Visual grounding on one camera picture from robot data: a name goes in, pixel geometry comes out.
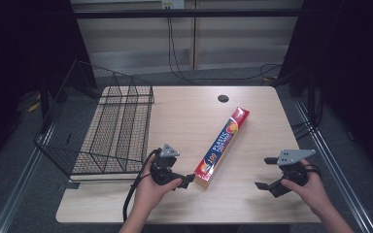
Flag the black floor cables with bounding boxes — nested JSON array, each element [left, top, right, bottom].
[[290, 95, 325, 141]]

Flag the thick black gripper cable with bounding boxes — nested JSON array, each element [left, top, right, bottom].
[[122, 149, 160, 223]]

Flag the person's left hand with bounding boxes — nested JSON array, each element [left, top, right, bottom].
[[133, 154, 184, 213]]

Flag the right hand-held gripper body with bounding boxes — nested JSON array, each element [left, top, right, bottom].
[[276, 149, 317, 187]]

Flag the black hanging wall cables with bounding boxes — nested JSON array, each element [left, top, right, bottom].
[[166, 9, 284, 83]]

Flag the metal floor rail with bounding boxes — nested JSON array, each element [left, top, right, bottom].
[[292, 96, 373, 233], [0, 124, 56, 233]]

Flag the white wall socket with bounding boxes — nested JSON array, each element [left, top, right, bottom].
[[160, 0, 186, 10]]

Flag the person's right hand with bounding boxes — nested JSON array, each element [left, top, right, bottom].
[[280, 159, 333, 216]]

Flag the yellow floor object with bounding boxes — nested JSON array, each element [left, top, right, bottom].
[[15, 90, 43, 114]]

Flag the black curtain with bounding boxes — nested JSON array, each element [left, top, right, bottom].
[[0, 0, 98, 169], [278, 0, 373, 183]]

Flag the black wire basket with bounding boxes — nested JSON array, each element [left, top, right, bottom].
[[33, 58, 155, 183]]

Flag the long red plastic wrap box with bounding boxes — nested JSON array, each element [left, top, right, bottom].
[[193, 107, 251, 189]]

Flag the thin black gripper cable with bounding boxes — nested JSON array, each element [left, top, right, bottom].
[[304, 163, 322, 179]]

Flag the black horizontal metal bar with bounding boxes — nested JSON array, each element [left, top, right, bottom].
[[72, 9, 305, 19]]

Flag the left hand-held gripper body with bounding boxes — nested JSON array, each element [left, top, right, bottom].
[[150, 144, 185, 186]]

